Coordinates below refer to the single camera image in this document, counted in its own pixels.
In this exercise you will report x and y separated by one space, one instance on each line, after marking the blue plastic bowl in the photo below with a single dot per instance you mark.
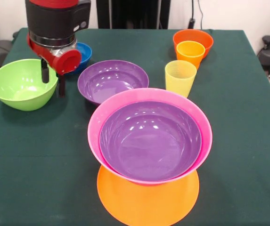
85 53

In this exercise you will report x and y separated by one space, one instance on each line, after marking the light green plastic bowl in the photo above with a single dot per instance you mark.
19 87

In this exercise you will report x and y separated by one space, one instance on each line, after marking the yellow plastic cup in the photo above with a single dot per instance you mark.
179 77

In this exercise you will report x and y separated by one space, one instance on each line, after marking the orange plastic cup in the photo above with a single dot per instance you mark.
190 55

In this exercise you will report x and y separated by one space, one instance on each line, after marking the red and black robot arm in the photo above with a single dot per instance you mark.
52 21

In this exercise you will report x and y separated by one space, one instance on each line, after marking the small red-orange plastic bowl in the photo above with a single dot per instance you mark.
207 41

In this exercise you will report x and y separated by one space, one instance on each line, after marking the purple plastic bowl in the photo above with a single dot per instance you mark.
106 77
137 146

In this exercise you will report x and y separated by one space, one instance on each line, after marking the large orange plastic bowl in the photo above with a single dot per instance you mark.
149 204

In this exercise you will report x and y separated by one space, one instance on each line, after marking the large pink plastic bowl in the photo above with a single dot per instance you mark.
97 122

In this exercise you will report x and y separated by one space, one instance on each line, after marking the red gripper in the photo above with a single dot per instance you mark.
66 62

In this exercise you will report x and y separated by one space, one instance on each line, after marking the dark green tablecloth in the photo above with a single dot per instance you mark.
31 153

